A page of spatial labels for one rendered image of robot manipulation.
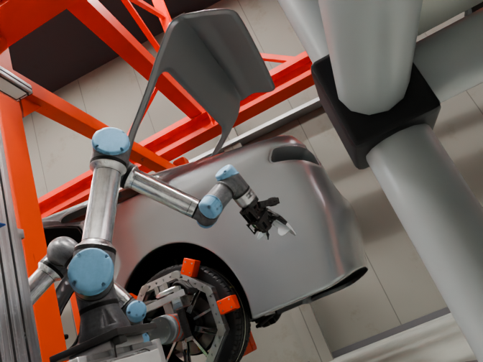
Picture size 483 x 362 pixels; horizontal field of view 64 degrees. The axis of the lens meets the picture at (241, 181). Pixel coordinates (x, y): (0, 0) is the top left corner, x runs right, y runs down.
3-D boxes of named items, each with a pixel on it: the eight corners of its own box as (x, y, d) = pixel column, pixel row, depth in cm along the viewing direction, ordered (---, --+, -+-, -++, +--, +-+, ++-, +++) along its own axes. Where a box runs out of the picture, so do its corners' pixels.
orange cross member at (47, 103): (197, 201, 475) (187, 172, 490) (19, 119, 239) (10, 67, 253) (189, 205, 477) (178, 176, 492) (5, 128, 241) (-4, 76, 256)
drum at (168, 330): (194, 335, 204) (186, 308, 209) (175, 340, 185) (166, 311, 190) (172, 344, 207) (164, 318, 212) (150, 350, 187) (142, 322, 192)
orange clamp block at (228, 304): (226, 314, 203) (241, 307, 201) (220, 314, 195) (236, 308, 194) (221, 301, 205) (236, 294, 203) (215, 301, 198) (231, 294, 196)
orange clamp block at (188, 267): (197, 277, 213) (200, 261, 214) (190, 277, 205) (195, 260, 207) (186, 274, 215) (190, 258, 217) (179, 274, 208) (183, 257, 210)
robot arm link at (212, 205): (210, 227, 136) (228, 205, 141) (218, 214, 126) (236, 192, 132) (192, 212, 136) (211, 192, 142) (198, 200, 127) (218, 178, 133)
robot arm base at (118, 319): (113, 330, 108) (105, 296, 112) (67, 350, 110) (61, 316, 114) (140, 326, 122) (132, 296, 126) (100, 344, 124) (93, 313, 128)
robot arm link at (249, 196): (240, 188, 145) (254, 183, 138) (247, 197, 146) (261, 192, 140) (229, 201, 140) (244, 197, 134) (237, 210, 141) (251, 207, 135)
